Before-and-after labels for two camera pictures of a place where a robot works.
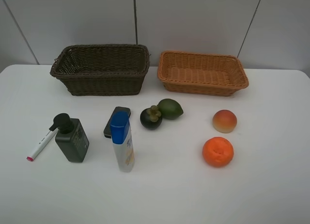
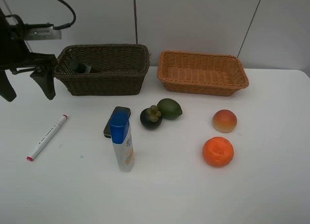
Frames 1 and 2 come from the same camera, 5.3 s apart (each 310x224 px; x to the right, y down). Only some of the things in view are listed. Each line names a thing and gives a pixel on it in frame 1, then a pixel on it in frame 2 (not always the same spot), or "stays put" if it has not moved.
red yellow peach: [224, 121] stays put
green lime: [170, 109] stays put
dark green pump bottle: [71, 138] → [75, 65]
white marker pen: [50, 135] stays put
